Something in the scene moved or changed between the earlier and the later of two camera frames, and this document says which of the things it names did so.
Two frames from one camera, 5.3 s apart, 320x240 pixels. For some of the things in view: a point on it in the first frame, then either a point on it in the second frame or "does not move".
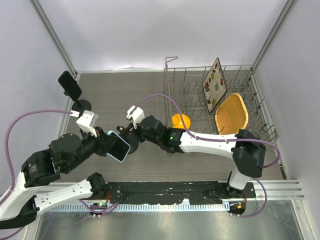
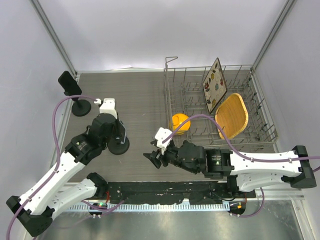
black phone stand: (130, 139) -> (118, 148)
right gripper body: (140, 135) -> (171, 155)
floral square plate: (214, 86) does not move
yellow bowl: (177, 122) does not move
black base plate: (192, 193) does not move
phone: (119, 148) -> (121, 132)
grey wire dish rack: (184, 93) does not move
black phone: (69, 85) does not move
